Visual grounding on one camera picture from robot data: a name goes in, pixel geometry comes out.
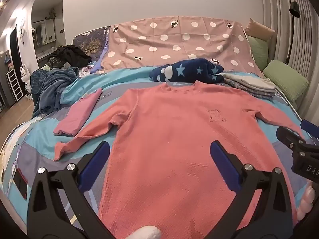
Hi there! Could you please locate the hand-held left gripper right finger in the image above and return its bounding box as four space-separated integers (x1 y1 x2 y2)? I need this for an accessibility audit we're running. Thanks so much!
210 141 293 239

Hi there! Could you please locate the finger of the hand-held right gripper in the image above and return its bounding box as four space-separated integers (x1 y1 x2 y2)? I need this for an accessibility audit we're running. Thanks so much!
276 126 308 153
300 120 319 141

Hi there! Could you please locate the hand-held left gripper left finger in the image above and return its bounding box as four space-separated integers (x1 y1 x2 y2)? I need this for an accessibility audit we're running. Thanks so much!
27 141 117 239

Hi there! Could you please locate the salmon pink sweater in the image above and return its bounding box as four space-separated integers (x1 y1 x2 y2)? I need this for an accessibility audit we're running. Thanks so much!
53 80 306 239

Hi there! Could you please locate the black clothes pile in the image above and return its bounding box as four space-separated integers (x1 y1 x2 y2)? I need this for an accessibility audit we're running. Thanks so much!
48 44 93 68

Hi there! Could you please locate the person's right hand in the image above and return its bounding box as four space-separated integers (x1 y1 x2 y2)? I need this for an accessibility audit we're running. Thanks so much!
296 183 315 221

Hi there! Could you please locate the pink folded garment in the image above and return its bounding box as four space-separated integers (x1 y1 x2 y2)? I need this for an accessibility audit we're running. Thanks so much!
53 88 103 137

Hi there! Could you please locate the green pillow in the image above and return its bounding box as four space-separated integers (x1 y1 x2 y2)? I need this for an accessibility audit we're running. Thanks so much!
262 60 309 102
247 36 270 71

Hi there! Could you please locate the grey floral folded garment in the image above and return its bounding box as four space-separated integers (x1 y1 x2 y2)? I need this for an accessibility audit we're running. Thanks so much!
224 78 276 101

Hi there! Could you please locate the blue and grey bedspread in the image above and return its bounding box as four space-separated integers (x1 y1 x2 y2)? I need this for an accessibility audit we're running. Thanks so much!
0 66 319 239

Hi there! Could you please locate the cream folded garment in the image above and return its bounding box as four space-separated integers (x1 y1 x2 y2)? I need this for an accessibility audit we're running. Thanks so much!
222 73 277 91

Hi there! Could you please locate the white fuzzy object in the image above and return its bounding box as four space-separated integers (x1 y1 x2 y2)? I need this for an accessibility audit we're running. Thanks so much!
125 225 162 239

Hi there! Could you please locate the dark teal blanket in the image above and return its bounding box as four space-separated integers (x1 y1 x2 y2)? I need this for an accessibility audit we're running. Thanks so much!
30 67 80 117

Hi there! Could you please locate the white printed cloth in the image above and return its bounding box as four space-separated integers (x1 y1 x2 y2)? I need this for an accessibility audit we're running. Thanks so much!
78 62 97 77

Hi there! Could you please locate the navy star print garment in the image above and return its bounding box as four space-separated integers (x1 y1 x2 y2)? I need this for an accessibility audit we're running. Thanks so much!
150 58 225 83

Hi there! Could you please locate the lilac cloth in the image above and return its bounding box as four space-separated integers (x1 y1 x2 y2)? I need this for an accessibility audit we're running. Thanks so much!
90 40 110 74

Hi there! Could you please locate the grey green garment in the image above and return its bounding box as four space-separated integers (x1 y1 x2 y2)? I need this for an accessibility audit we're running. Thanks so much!
47 56 73 70

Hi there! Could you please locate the white cat figurine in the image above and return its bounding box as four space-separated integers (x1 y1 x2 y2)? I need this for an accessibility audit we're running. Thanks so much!
20 64 32 97

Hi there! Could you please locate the beige pillow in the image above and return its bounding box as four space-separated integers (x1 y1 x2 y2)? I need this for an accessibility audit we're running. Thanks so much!
245 18 276 40

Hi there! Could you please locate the white shelf rack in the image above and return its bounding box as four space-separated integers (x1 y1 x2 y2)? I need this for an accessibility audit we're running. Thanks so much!
5 70 24 102

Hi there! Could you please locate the black floor lamp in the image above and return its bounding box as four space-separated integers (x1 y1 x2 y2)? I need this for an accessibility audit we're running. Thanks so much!
285 1 301 66

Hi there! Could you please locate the beige curtain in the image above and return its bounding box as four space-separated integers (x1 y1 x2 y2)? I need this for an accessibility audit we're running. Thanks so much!
260 0 319 125

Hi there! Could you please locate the pink polka dot sheet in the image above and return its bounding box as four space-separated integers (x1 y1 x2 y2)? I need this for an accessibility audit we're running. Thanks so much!
100 16 265 79

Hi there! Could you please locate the white wall decoration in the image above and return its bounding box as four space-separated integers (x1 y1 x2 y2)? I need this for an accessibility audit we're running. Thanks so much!
17 17 27 45

